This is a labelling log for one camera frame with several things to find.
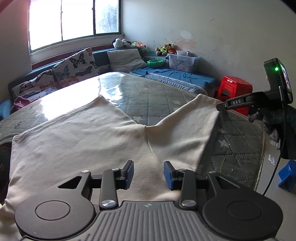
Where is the cream garment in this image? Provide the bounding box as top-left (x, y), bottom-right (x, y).
top-left (0, 93), bottom-right (221, 241)

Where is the red plastic stool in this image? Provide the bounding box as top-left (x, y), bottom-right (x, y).
top-left (217, 76), bottom-right (253, 102)

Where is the grey quilted star table cover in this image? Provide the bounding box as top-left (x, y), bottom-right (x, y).
top-left (0, 71), bottom-right (266, 190)

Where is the clear plastic storage box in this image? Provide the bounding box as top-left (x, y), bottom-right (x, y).
top-left (167, 54), bottom-right (201, 73)

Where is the blue plastic stool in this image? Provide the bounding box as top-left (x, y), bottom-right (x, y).
top-left (278, 160), bottom-right (296, 191)

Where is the green brown plush toy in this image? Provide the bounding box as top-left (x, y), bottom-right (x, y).
top-left (156, 43), bottom-right (177, 56)

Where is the green plastic bowl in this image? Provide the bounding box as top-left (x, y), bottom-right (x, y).
top-left (147, 59), bottom-right (165, 68)

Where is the black round induction cooktop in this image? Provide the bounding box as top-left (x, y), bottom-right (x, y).
top-left (0, 142), bottom-right (12, 205)

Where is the large butterfly print cushion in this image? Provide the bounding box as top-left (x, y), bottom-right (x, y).
top-left (52, 47), bottom-right (99, 88)

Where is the small butterfly print cushion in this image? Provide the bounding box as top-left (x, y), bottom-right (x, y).
top-left (11, 70), bottom-right (57, 100)

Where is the grey plain cushion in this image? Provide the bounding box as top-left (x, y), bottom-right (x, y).
top-left (107, 49), bottom-right (147, 72)

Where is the pink cloth on sofa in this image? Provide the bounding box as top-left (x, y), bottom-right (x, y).
top-left (11, 96), bottom-right (31, 113)

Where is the pink orange plush toy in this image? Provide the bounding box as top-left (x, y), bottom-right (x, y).
top-left (131, 41), bottom-right (146, 49)

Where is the panda plush toy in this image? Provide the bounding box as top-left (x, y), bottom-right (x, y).
top-left (112, 38), bottom-right (132, 49)

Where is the black cable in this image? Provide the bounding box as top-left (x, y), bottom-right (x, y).
top-left (262, 86), bottom-right (289, 196)

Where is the window with green frame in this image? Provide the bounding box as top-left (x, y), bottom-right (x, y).
top-left (28, 0), bottom-right (121, 53)

